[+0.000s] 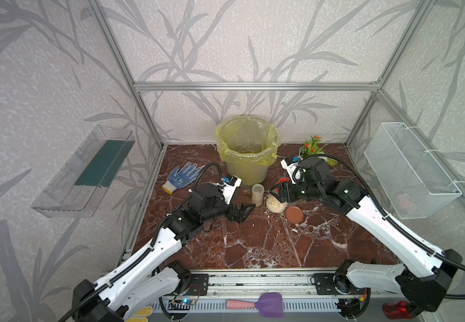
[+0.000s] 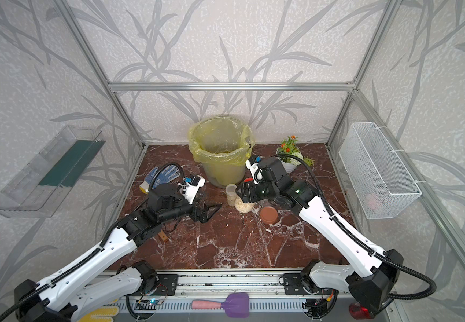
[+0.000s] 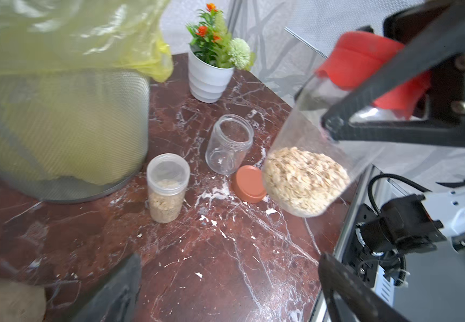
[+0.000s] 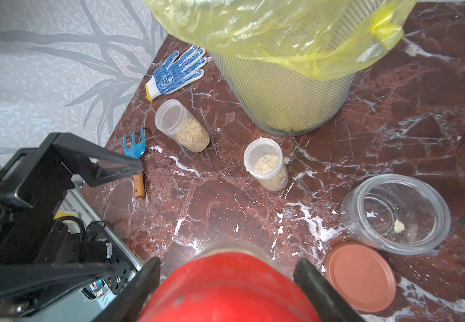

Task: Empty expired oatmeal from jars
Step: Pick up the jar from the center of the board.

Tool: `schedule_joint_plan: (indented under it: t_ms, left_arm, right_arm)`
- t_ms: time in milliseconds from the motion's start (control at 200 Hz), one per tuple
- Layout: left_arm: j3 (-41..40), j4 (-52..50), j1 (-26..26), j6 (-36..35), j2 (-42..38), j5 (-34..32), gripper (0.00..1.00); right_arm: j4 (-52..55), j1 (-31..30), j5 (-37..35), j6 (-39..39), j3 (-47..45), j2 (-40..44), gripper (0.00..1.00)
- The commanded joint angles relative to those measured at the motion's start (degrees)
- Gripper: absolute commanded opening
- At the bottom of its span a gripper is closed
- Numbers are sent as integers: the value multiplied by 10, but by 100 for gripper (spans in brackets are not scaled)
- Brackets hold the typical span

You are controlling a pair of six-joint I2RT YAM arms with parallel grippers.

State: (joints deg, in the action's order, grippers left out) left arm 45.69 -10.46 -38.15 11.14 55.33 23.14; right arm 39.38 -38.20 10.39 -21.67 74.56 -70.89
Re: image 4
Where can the mesh waste bin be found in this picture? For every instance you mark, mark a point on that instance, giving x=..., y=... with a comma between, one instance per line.
x=281, y=101

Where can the brown jar lid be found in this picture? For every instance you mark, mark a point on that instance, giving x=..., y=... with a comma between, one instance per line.
x=361, y=276

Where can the blue dotted white work glove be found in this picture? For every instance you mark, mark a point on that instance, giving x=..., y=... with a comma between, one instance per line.
x=178, y=71

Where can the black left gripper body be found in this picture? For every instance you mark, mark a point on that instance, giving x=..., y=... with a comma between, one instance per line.
x=33, y=185

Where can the open glass jar with oatmeal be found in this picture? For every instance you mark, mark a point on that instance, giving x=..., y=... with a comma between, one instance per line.
x=175, y=121

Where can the brown-lidded oatmeal jar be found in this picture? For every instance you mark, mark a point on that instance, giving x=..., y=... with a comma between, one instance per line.
x=397, y=214

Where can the yellow plastic bin liner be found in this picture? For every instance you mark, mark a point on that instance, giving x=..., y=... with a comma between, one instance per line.
x=321, y=40

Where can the small open oatmeal jar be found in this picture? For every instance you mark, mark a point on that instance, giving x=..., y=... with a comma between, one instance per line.
x=264, y=161

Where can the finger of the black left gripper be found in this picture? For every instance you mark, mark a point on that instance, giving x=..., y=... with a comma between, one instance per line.
x=25, y=290
x=94, y=164

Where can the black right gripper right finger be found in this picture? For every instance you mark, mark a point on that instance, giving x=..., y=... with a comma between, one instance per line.
x=329, y=305

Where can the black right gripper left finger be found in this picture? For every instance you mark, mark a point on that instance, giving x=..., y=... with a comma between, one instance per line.
x=128, y=305

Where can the red-lidded oatmeal jar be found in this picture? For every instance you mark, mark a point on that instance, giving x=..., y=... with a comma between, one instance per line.
x=229, y=285

